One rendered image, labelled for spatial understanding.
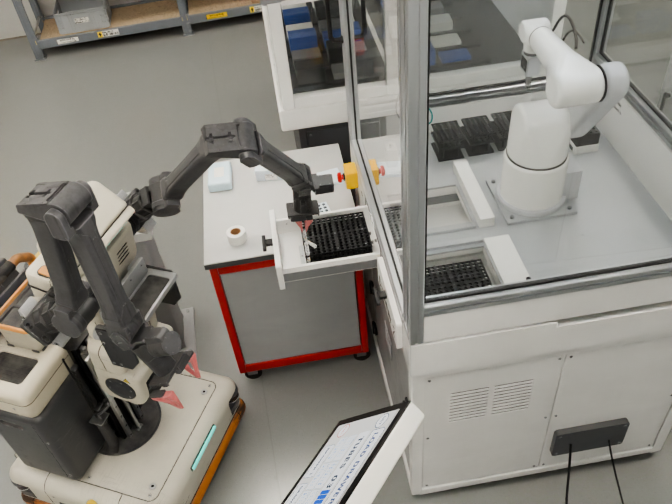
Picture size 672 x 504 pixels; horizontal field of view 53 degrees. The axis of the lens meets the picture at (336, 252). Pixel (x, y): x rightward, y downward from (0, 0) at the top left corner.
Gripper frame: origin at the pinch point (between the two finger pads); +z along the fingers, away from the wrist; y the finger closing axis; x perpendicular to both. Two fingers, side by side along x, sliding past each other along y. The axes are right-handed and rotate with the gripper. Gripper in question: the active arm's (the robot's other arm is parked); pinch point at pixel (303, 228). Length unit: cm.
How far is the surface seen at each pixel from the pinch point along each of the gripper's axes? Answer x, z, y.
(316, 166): -58, 19, -12
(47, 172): -199, 109, 142
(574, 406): 55, 42, -80
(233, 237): -18.3, 16.9, 24.2
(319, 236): -0.4, 4.5, -5.1
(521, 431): 55, 53, -64
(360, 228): -1.0, 3.7, -19.1
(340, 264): 11.9, 6.5, -10.2
